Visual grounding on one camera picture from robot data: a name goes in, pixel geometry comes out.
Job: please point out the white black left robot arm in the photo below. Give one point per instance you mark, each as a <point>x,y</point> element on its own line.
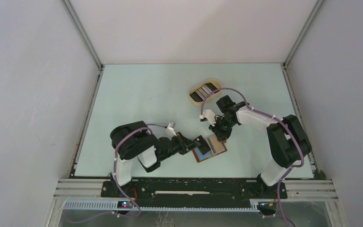
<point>136,140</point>

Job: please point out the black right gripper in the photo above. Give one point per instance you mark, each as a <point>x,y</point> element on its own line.
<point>221,135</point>

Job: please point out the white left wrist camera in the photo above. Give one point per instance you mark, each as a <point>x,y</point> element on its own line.
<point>170,129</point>

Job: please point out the beige oval tray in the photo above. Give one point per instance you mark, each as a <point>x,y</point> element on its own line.
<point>197,100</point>

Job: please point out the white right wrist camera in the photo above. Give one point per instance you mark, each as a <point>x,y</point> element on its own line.
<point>208,115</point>

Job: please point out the aluminium frame rail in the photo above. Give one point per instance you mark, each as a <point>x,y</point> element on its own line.
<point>297,190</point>

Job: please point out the black credit card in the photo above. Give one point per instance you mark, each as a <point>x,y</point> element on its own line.
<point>202,146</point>

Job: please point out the brown leather card holder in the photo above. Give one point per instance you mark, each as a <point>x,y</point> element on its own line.
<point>200,158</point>

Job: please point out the white cable duct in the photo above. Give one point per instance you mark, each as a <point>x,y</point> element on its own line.
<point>115,205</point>

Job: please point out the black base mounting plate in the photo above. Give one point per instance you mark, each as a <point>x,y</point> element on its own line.
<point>205,192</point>

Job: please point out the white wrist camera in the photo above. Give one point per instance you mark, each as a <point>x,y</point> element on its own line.
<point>208,115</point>
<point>170,129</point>

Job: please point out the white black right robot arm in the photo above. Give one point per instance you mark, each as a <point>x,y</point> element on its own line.
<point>288,142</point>

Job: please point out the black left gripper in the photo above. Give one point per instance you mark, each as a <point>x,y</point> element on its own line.
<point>185,144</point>

